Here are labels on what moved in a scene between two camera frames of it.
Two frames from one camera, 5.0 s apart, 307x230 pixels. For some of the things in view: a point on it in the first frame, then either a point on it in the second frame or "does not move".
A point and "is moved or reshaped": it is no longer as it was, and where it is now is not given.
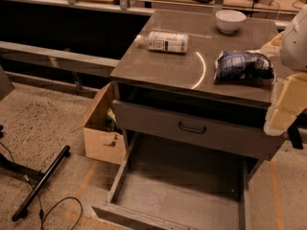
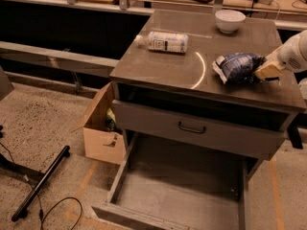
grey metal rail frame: (91, 64) does not move
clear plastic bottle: (163, 41) does not move
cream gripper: (295, 45) to (290, 57)
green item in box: (111, 120) does not move
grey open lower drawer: (189, 191) does not move
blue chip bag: (243, 68) is moved or reshaped
